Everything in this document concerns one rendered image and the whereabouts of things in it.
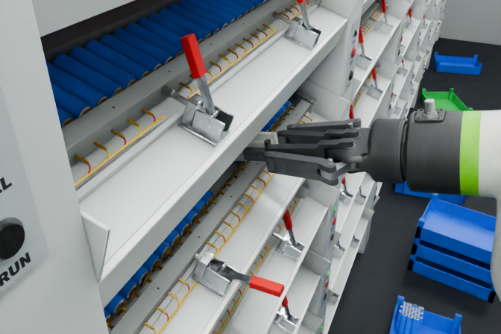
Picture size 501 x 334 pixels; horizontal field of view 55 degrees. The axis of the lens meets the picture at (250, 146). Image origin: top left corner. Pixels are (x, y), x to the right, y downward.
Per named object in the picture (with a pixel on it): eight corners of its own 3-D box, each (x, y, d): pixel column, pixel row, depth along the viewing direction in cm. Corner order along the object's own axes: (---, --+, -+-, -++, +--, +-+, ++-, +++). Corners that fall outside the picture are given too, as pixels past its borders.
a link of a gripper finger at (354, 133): (355, 133, 57) (360, 128, 58) (274, 128, 63) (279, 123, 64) (359, 162, 59) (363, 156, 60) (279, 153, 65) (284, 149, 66)
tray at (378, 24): (394, 33, 143) (417, -10, 135) (341, 120, 96) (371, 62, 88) (333, 4, 147) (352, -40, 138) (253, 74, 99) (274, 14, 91)
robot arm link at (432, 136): (460, 218, 51) (465, 174, 58) (459, 118, 46) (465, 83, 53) (401, 213, 54) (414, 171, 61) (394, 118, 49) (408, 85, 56)
